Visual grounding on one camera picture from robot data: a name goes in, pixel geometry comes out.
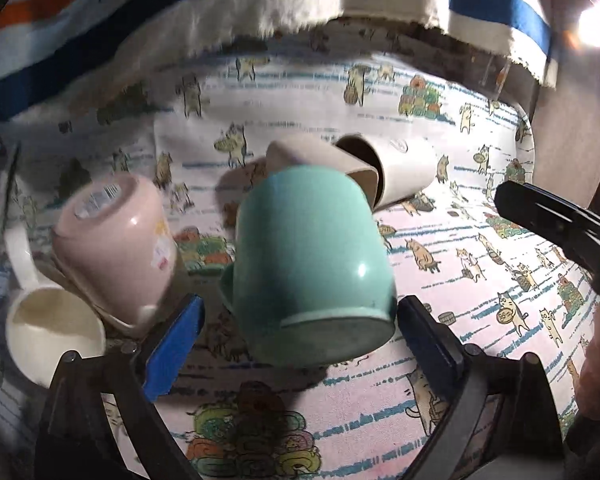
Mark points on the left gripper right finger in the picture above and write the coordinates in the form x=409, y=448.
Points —
x=470, y=399

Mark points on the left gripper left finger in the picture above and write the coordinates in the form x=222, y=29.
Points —
x=75, y=440

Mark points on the teal green mug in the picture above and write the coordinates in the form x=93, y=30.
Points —
x=311, y=283

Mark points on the beige square cup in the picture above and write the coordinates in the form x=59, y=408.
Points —
x=306, y=150

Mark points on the cream white mug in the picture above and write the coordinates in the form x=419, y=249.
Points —
x=45, y=320

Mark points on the white mug with oval logo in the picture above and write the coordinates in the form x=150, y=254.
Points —
x=404, y=167

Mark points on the pink mug with sticker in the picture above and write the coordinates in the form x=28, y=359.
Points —
x=113, y=241

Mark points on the cat print bed sheet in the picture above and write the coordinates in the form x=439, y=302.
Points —
x=204, y=269

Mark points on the striped blue white blanket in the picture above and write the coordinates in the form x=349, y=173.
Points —
x=57, y=56

